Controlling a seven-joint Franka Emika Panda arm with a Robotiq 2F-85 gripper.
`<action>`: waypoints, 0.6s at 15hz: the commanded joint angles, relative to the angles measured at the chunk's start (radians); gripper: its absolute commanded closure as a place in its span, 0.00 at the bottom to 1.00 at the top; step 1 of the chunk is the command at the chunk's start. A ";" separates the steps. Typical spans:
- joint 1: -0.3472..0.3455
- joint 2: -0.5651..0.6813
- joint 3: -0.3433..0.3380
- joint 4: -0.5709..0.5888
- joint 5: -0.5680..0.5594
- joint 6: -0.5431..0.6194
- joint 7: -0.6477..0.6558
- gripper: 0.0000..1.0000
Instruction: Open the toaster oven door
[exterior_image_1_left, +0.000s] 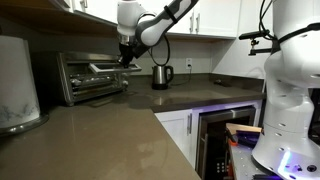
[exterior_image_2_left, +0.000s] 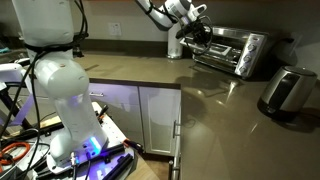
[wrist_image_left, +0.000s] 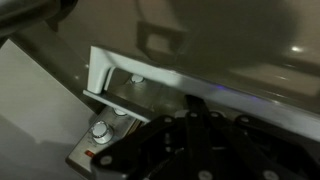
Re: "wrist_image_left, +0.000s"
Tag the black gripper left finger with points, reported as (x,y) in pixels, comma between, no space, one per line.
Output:
(150,146)

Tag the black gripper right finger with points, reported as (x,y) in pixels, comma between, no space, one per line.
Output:
(240,150)

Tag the silver toaster oven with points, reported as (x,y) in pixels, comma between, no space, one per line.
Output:
(100,71)

